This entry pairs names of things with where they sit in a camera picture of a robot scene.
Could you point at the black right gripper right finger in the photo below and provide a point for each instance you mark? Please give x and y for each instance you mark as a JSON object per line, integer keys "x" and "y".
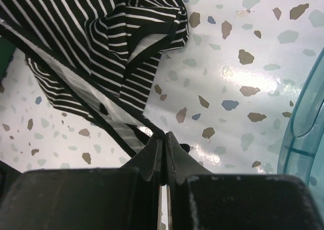
{"x": 199, "y": 199}

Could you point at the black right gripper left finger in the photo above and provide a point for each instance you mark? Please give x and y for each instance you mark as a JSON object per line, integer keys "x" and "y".
{"x": 98, "y": 198}

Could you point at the black white striped tank top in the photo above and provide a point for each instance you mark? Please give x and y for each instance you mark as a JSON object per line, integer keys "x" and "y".
{"x": 98, "y": 58}

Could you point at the blue transparent plastic bin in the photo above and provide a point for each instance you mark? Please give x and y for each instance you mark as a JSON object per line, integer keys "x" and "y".
{"x": 304, "y": 131}

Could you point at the green compartment tray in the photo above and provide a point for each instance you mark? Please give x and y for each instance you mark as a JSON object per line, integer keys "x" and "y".
{"x": 7, "y": 50}

